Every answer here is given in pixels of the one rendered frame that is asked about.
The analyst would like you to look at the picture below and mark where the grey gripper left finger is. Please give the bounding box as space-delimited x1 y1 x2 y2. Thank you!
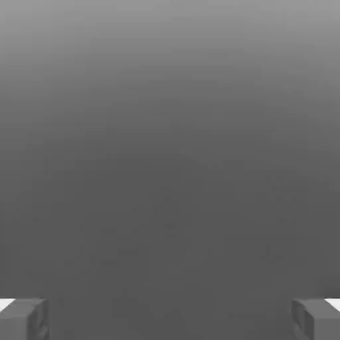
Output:
0 297 50 340

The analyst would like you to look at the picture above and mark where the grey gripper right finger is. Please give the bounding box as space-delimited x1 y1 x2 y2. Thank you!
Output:
290 297 340 340

